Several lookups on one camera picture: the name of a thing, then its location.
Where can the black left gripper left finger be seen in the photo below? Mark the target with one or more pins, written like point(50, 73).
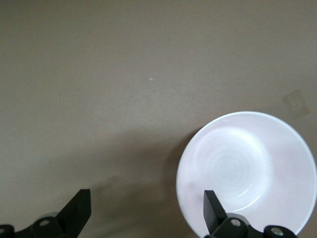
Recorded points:
point(74, 213)

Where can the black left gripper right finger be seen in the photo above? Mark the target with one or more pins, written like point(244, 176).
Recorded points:
point(213, 213)

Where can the pink plastic bowl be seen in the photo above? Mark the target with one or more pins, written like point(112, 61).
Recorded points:
point(247, 153)

